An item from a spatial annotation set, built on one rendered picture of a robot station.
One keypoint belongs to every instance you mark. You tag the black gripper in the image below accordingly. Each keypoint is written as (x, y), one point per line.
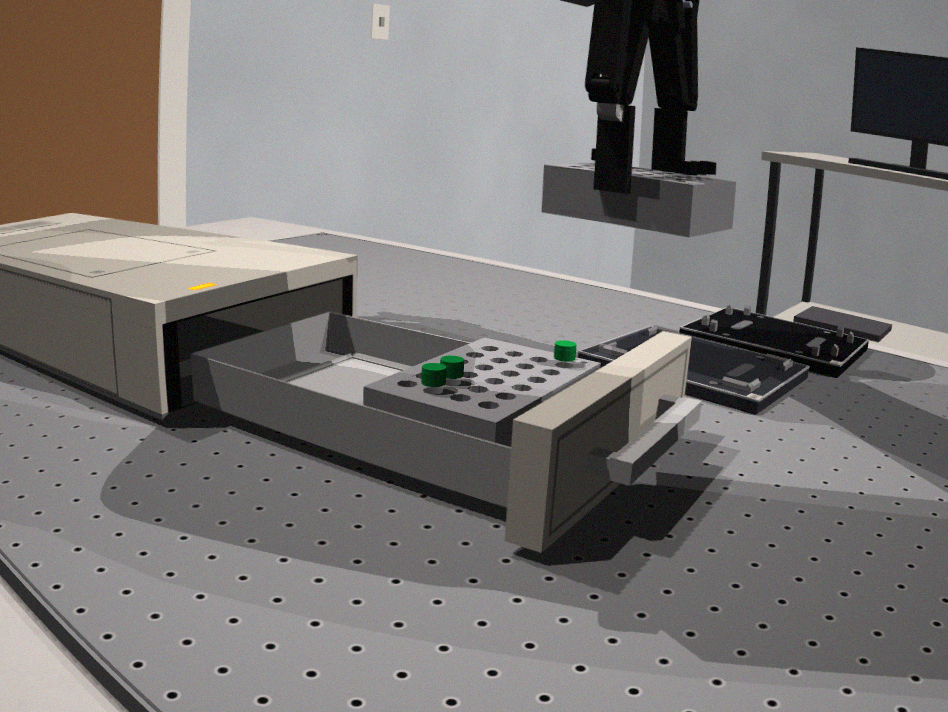
(609, 42)

